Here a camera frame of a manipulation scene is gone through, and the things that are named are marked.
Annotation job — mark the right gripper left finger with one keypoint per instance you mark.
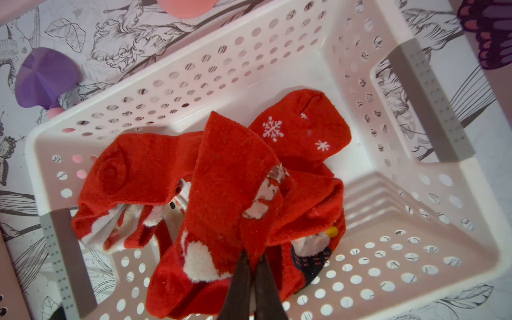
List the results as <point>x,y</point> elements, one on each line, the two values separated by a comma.
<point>237,301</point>

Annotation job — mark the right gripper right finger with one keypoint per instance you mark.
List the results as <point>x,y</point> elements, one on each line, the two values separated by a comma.
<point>267,300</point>

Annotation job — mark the red penguin sock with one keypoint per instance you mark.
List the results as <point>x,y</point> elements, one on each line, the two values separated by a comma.
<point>310,226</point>

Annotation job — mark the red bear sock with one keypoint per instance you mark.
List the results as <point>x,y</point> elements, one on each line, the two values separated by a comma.
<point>234,199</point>

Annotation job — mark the red snowflake santa sock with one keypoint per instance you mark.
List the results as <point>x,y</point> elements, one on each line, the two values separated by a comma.
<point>303,129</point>

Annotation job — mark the white plastic basket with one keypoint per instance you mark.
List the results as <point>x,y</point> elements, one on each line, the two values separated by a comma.
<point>422,222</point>

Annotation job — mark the purple pink garden trowel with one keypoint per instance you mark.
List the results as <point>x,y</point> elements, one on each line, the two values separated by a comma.
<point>46,75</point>

